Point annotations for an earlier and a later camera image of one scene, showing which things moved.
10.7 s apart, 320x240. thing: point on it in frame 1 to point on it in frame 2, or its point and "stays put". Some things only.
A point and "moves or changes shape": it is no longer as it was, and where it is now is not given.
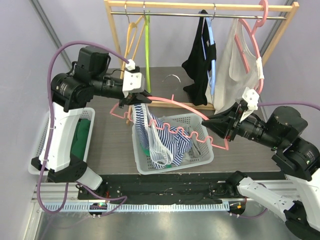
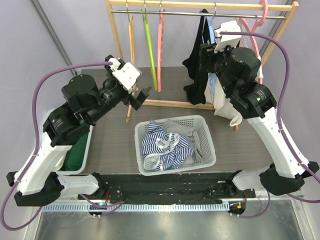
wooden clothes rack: [294, 6] stays put
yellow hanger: [131, 33] moves or changes shape
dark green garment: [80, 138] stays put
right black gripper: [233, 124] to [205, 53]
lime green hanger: [147, 23] moves or changes shape
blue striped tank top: [165, 145] moves or changes shape
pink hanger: [171, 98] to [160, 47]
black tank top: [197, 67] stays put
